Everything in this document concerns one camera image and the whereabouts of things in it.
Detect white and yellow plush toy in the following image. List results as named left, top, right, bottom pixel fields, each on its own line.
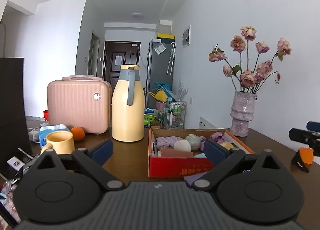
left=220, top=141, right=234, bottom=150

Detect light blue plush toy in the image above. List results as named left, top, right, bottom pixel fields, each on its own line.
left=194, top=153, right=206, bottom=158

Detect white round sponge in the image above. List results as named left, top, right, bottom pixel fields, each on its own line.
left=174, top=139, right=191, bottom=152

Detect lilac fluffy headband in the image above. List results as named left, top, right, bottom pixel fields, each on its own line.
left=156, top=136, right=183, bottom=150

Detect purple drawstring pouch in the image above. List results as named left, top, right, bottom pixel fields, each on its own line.
left=183, top=171, right=208, bottom=187

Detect plastic soft ball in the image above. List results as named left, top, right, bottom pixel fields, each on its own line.
left=185, top=134, right=201, bottom=150

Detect orange black folded card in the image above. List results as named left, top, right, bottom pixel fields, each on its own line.
left=291, top=147, right=314, bottom=173

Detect yellow ceramic mug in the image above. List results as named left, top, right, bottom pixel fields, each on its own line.
left=41, top=130, right=75, bottom=155

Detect orange fruit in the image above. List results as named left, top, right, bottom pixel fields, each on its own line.
left=71, top=127, right=85, bottom=142

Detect blue tissue pack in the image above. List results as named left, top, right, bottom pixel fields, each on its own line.
left=38, top=124, right=69, bottom=148

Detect black paper bag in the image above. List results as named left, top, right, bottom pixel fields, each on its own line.
left=1, top=58, right=31, bottom=170

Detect purple ceramic vase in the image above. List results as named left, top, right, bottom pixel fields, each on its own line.
left=230, top=91, right=256, bottom=137

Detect dried pink roses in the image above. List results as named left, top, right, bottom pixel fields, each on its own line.
left=208, top=26, right=292, bottom=94

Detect pink mini suitcase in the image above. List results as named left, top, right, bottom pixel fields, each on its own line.
left=47, top=75, right=112, bottom=134

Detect red cardboard box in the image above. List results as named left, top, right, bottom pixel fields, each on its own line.
left=148, top=128, right=254, bottom=178

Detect yellow thermos jug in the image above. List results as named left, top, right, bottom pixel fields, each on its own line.
left=112, top=65, right=145, bottom=143

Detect metal storage trolley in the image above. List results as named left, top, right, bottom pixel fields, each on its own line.
left=163, top=101, right=187, bottom=130

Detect yellow toy on pile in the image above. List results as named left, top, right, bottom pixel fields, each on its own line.
left=149, top=89, right=168, bottom=103

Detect dark brown door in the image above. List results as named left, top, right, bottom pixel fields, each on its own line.
left=103, top=41, right=140, bottom=90

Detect grey refrigerator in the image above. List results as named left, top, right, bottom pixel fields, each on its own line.
left=145, top=41, right=174, bottom=109

